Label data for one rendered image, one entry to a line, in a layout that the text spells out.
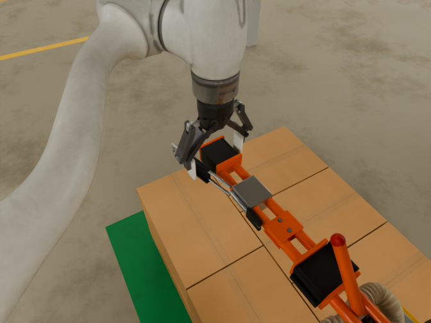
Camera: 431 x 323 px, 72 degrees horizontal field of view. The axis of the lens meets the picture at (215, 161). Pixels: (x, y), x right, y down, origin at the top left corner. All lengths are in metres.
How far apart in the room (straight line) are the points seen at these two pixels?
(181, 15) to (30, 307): 1.92
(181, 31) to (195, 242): 1.08
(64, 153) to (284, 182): 1.39
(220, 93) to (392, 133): 2.63
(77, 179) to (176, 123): 2.44
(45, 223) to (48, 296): 1.80
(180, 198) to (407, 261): 1.08
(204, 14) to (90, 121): 0.22
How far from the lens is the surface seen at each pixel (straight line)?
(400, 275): 1.58
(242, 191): 0.67
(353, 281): 0.57
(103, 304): 2.00
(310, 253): 0.61
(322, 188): 1.69
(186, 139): 0.62
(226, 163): 0.71
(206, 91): 0.55
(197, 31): 0.49
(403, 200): 2.59
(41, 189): 0.36
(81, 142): 0.39
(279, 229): 0.63
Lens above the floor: 1.83
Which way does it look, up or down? 49 degrees down
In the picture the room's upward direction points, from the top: straight up
